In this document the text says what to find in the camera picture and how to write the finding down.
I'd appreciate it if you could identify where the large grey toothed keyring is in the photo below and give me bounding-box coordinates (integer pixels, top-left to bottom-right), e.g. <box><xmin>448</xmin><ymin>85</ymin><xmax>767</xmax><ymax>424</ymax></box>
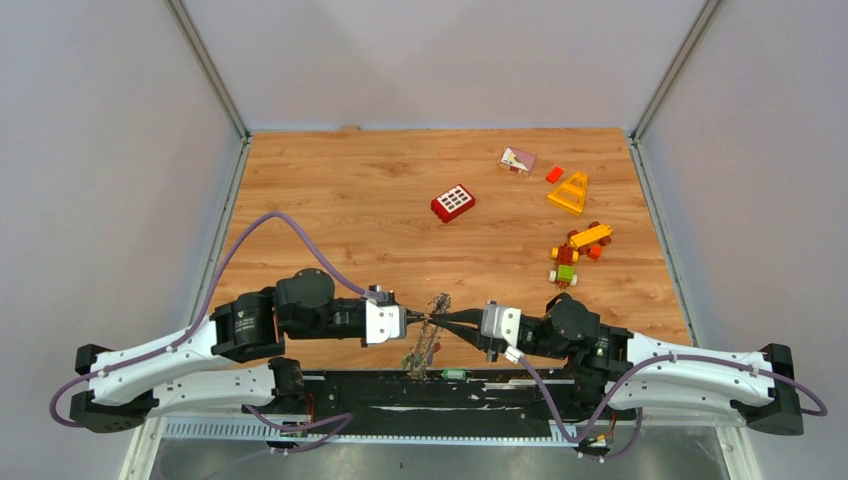
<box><xmin>400</xmin><ymin>293</ymin><xmax>451</xmax><ymax>380</ymax></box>

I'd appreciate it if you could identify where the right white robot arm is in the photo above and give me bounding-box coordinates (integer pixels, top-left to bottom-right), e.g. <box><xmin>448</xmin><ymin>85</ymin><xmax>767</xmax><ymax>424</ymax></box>
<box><xmin>430</xmin><ymin>293</ymin><xmax>804</xmax><ymax>436</ymax></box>

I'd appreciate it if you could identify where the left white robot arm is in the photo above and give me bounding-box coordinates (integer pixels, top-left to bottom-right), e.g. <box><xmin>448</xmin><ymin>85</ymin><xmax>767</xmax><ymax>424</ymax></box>
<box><xmin>69</xmin><ymin>269</ymin><xmax>425</xmax><ymax>433</ymax></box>

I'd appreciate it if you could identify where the small green bubble level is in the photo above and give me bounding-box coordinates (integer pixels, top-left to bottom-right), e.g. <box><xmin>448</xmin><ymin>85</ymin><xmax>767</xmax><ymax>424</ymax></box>
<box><xmin>441</xmin><ymin>369</ymin><xmax>468</xmax><ymax>380</ymax></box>

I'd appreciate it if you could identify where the red green toy vehicle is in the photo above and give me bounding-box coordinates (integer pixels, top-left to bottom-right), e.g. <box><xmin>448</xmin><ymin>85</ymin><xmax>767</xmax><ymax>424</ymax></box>
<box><xmin>548</xmin><ymin>244</ymin><xmax>579</xmax><ymax>289</ymax></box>

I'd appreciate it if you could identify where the red window toy brick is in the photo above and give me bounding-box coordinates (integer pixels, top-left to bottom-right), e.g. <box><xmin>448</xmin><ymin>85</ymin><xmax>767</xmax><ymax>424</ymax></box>
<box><xmin>430</xmin><ymin>184</ymin><xmax>476</xmax><ymax>224</ymax></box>

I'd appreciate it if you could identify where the yellow orange toy car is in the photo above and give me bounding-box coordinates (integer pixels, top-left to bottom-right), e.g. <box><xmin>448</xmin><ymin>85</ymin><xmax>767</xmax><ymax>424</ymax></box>
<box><xmin>566</xmin><ymin>221</ymin><xmax>613</xmax><ymax>255</ymax></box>

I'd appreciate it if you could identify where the pink roof toy house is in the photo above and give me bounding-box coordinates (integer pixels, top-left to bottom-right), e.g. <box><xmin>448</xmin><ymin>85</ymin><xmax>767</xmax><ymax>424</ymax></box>
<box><xmin>497</xmin><ymin>147</ymin><xmax>537</xmax><ymax>176</ymax></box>

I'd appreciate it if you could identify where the small red toy brick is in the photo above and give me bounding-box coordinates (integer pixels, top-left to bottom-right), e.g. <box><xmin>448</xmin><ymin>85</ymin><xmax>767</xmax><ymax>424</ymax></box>
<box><xmin>545</xmin><ymin>166</ymin><xmax>564</xmax><ymax>184</ymax></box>

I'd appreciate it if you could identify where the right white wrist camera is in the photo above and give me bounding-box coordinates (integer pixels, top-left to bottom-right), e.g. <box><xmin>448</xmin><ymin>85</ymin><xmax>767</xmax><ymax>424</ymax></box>
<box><xmin>480</xmin><ymin>300</ymin><xmax>524</xmax><ymax>364</ymax></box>

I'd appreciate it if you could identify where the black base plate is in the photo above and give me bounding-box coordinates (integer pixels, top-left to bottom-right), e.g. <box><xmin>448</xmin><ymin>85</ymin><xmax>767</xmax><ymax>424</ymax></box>
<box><xmin>264</xmin><ymin>368</ymin><xmax>664</xmax><ymax>440</ymax></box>

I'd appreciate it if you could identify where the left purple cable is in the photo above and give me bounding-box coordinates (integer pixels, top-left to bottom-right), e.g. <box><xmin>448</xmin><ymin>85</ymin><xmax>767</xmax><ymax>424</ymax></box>
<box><xmin>48</xmin><ymin>211</ymin><xmax>389</xmax><ymax>429</ymax></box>

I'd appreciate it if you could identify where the yellow triangular toy frame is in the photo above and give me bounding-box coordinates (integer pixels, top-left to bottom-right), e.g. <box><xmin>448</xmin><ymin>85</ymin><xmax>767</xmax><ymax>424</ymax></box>
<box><xmin>546</xmin><ymin>172</ymin><xmax>589</xmax><ymax>216</ymax></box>

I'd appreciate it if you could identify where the grey slotted cable duct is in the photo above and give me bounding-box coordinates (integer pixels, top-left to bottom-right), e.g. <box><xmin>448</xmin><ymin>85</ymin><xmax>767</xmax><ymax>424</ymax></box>
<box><xmin>162</xmin><ymin>417</ymin><xmax>580</xmax><ymax>446</ymax></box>

